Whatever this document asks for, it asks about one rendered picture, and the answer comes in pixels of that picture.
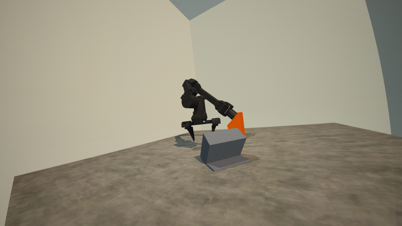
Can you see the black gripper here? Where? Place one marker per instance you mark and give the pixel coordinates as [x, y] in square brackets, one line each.
[188, 124]

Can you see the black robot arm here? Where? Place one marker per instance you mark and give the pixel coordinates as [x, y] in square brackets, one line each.
[190, 100]

